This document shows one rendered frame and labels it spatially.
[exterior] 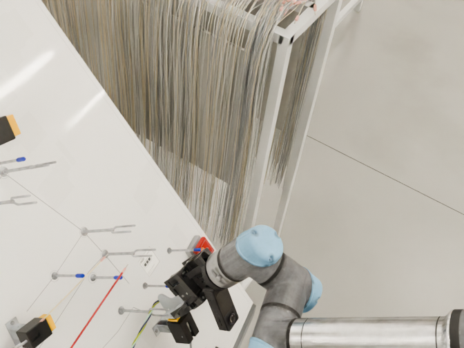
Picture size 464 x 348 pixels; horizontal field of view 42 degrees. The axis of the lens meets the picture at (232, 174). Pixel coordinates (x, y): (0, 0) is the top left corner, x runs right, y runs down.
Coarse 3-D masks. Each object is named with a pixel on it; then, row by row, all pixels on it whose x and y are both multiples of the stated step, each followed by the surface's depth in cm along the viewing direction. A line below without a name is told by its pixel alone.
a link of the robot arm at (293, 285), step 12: (288, 264) 112; (276, 276) 110; (288, 276) 111; (300, 276) 112; (312, 276) 114; (264, 288) 113; (276, 288) 110; (288, 288) 110; (300, 288) 111; (312, 288) 112; (264, 300) 110; (276, 300) 108; (288, 300) 108; (300, 300) 110; (312, 300) 113; (300, 312) 109
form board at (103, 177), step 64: (0, 0) 113; (0, 64) 112; (64, 64) 124; (64, 128) 122; (128, 128) 137; (0, 192) 109; (64, 192) 121; (128, 192) 135; (0, 256) 108; (64, 256) 119; (128, 256) 133; (0, 320) 107; (64, 320) 118; (128, 320) 131
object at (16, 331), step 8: (16, 320) 109; (32, 320) 107; (8, 328) 108; (16, 328) 107; (24, 328) 105; (32, 328) 104; (40, 328) 105; (48, 328) 106; (16, 336) 108; (24, 336) 103; (32, 336) 104; (40, 336) 105; (48, 336) 106; (16, 344) 109; (24, 344) 103; (32, 344) 103
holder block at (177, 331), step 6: (186, 318) 133; (192, 318) 134; (168, 324) 133; (174, 324) 132; (180, 324) 131; (192, 324) 134; (174, 330) 133; (180, 330) 132; (186, 330) 132; (192, 330) 134; (198, 330) 135; (174, 336) 134; (180, 336) 133; (186, 336) 132; (192, 336) 133; (180, 342) 134; (186, 342) 133
